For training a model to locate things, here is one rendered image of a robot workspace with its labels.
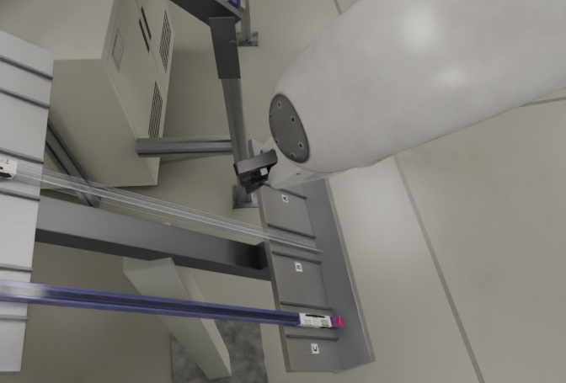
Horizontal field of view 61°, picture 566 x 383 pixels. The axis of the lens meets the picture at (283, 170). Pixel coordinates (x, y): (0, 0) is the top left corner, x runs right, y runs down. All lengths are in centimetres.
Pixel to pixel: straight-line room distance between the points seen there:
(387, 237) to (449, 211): 23
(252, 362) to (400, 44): 124
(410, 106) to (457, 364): 129
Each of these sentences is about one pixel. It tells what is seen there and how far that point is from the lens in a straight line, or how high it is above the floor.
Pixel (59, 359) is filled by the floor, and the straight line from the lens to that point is 154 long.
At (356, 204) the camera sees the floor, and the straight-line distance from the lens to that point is 160.
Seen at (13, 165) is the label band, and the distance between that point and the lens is 49.
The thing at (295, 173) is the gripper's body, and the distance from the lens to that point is 45.
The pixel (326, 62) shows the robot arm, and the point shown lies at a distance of 26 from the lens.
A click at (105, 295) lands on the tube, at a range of 47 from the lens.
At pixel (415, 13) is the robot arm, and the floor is 125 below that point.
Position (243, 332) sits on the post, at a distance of 143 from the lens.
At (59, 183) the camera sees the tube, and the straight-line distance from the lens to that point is 50.
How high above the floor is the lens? 139
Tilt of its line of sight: 58 degrees down
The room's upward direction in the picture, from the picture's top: straight up
